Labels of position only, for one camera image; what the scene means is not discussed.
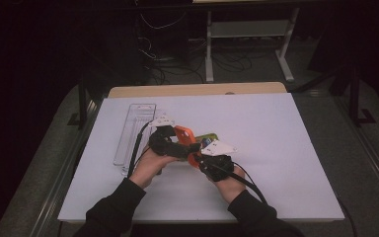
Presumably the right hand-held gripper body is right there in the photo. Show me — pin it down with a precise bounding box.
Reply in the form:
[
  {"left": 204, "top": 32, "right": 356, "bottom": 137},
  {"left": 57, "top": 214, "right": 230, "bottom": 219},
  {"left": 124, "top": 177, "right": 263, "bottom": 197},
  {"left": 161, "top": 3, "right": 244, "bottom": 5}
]
[{"left": 196, "top": 139, "right": 238, "bottom": 183}]

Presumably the person's left hand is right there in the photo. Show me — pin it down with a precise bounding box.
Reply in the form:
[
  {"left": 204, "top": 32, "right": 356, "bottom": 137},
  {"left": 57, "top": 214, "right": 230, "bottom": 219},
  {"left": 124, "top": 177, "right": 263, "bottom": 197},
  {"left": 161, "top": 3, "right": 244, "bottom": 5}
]
[{"left": 128, "top": 146, "right": 179, "bottom": 190}]

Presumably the orange phone case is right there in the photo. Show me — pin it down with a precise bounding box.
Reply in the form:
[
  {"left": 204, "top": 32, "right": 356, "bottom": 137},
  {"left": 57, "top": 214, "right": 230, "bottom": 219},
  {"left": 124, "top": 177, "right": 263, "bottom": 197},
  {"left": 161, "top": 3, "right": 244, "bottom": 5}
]
[{"left": 173, "top": 124, "right": 202, "bottom": 168}]

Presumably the white desk frame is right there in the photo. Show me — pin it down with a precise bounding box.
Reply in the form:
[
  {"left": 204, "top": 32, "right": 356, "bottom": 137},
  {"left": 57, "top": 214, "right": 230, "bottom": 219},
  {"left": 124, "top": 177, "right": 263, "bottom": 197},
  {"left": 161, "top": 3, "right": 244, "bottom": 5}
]
[{"left": 204, "top": 7, "right": 301, "bottom": 84}]

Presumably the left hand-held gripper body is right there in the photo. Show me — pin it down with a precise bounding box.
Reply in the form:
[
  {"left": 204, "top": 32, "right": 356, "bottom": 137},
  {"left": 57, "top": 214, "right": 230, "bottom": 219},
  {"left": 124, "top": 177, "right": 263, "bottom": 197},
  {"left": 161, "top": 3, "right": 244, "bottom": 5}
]
[{"left": 148, "top": 114, "right": 180, "bottom": 157}]

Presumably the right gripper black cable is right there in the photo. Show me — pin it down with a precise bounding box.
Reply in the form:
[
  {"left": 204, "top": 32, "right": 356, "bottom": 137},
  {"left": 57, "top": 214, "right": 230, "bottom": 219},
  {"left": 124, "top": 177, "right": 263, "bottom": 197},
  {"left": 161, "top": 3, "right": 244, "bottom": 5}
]
[{"left": 210, "top": 160, "right": 268, "bottom": 204}]

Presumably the person's right hand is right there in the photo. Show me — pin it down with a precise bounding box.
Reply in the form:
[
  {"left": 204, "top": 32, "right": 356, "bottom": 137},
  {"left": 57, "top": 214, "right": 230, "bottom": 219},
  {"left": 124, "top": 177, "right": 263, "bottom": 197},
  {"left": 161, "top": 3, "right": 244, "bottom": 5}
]
[{"left": 210, "top": 166, "right": 247, "bottom": 204}]

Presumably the clear plastic basket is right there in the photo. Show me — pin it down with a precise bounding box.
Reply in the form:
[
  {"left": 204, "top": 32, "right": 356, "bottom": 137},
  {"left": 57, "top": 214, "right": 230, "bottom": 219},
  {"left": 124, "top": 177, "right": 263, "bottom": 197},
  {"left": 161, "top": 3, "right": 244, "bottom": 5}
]
[{"left": 113, "top": 103, "right": 158, "bottom": 176}]

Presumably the tangle of floor cables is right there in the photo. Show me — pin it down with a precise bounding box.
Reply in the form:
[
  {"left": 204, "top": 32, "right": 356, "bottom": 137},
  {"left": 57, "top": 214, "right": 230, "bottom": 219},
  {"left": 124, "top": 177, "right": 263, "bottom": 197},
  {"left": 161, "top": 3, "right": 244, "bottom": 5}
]
[{"left": 137, "top": 12, "right": 279, "bottom": 85}]

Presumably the black metal stand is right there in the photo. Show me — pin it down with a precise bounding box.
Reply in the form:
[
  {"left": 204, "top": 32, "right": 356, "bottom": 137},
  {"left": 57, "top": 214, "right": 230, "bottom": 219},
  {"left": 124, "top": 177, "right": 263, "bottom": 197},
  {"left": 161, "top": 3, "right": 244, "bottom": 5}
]
[
  {"left": 347, "top": 61, "right": 377, "bottom": 128},
  {"left": 66, "top": 78, "right": 91, "bottom": 130}
]

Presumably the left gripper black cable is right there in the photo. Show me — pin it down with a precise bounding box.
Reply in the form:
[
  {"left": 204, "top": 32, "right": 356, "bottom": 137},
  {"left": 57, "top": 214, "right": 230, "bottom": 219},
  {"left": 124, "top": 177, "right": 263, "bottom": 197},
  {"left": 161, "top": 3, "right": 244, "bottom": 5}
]
[{"left": 126, "top": 120, "right": 153, "bottom": 179}]

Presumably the wooden table edge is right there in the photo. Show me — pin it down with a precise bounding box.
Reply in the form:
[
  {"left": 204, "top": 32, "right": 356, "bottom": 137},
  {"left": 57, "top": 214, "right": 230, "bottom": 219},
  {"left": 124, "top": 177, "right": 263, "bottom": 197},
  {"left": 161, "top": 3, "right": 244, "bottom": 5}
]
[{"left": 108, "top": 81, "right": 288, "bottom": 99}]

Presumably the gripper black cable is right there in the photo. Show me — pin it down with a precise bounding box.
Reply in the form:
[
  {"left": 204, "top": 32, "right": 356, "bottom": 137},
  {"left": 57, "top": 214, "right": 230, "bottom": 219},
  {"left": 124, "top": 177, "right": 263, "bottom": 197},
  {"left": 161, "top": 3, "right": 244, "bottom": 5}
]
[
  {"left": 126, "top": 120, "right": 153, "bottom": 179},
  {"left": 210, "top": 160, "right": 268, "bottom": 204}
]

